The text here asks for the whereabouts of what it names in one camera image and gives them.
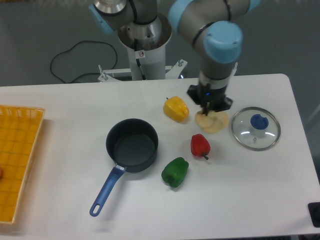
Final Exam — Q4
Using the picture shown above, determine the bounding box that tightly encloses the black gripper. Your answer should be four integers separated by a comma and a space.
187, 77, 233, 116

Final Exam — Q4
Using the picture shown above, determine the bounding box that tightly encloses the round flower-shaped bread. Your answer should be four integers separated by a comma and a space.
195, 111, 229, 134

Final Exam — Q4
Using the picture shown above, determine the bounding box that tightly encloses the dark pot with blue handle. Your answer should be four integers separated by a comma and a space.
89, 118, 159, 217

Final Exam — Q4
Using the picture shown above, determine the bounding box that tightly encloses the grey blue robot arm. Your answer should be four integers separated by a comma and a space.
89, 0, 259, 115

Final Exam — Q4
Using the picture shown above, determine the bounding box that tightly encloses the yellow bell pepper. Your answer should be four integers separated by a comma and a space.
163, 96, 190, 123

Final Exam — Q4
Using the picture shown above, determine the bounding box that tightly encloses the red bell pepper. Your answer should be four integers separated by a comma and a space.
190, 134, 211, 160

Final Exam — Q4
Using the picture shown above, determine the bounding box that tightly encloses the glass lid with blue knob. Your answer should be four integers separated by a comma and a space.
231, 106, 282, 152

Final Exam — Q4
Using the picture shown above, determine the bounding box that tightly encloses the green bell pepper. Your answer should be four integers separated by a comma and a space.
161, 157, 189, 189

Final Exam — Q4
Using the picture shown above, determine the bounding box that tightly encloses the black device at table edge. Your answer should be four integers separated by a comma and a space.
307, 202, 320, 228

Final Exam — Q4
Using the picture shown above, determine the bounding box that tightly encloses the yellow woven basket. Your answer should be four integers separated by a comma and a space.
0, 105, 46, 225

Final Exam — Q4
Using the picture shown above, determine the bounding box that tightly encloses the black cable on floor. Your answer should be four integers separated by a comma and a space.
50, 40, 118, 84

